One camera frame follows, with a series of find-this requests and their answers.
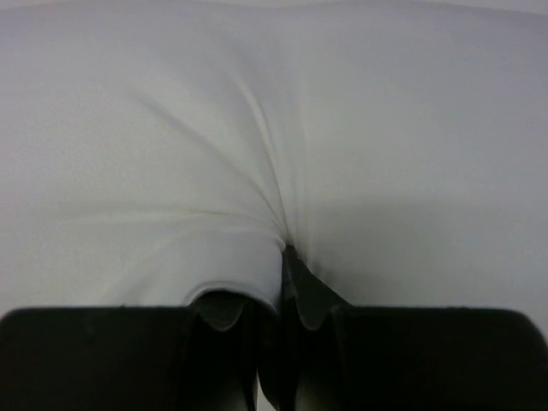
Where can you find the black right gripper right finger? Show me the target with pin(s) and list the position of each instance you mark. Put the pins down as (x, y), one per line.
(327, 354)

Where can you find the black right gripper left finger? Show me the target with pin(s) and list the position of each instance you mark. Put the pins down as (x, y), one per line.
(201, 357)

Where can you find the white pillow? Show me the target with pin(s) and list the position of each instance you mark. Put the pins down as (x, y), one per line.
(152, 151)

